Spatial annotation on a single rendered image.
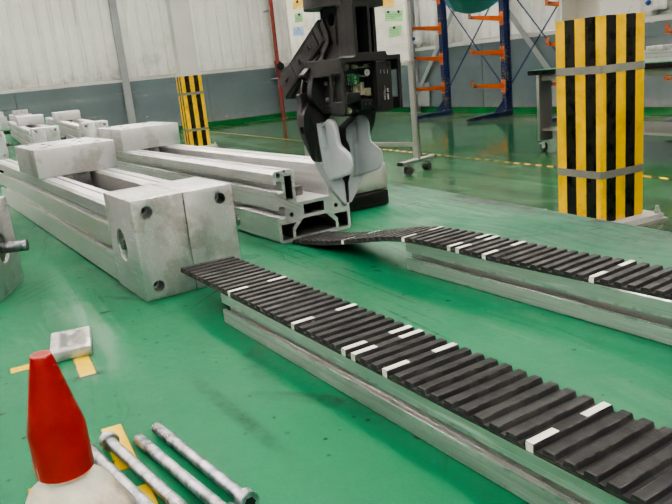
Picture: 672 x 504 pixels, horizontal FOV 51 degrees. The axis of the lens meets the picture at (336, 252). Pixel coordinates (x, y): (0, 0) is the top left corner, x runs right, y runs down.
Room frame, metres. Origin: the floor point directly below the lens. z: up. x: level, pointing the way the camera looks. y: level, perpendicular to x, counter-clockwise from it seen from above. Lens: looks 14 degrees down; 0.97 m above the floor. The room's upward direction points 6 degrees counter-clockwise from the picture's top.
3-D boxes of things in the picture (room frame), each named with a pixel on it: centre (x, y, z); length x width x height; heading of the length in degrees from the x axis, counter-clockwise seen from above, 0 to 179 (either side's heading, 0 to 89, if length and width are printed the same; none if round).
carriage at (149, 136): (1.38, 0.36, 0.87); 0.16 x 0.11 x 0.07; 31
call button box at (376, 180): (0.99, -0.02, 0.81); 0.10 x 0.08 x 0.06; 121
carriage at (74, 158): (1.06, 0.39, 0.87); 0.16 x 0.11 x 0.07; 31
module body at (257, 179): (1.16, 0.23, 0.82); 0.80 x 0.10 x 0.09; 31
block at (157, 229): (0.69, 0.15, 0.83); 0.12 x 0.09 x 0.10; 121
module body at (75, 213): (1.06, 0.39, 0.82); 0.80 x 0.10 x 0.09; 31
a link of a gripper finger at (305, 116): (0.75, 0.00, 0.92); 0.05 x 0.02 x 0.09; 121
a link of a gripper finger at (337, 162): (0.73, -0.01, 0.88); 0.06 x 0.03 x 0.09; 31
